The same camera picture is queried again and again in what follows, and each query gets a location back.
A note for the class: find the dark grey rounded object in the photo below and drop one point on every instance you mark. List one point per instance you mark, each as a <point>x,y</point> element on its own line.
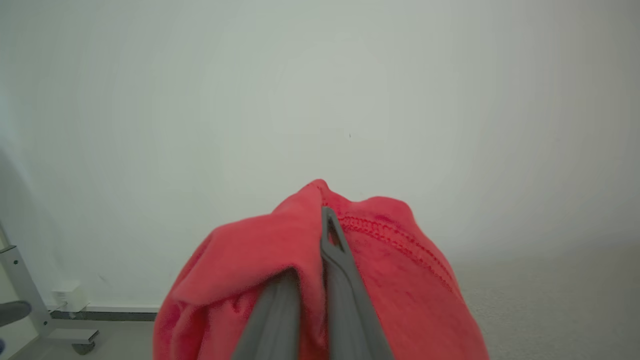
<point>12,312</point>

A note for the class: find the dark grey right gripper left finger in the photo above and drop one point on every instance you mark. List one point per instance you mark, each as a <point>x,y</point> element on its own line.
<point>274,325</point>

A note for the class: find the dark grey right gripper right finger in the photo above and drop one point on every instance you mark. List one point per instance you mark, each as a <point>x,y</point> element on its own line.
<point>345,300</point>

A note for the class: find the white wall power adapter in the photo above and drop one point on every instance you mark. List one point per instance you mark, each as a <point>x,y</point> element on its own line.
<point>69,296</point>

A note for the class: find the grey metal wheeled stand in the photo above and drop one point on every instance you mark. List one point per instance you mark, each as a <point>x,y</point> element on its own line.
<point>30,305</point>

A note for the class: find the red cloth garment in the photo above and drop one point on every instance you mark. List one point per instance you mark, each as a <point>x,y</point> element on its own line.
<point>240,270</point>

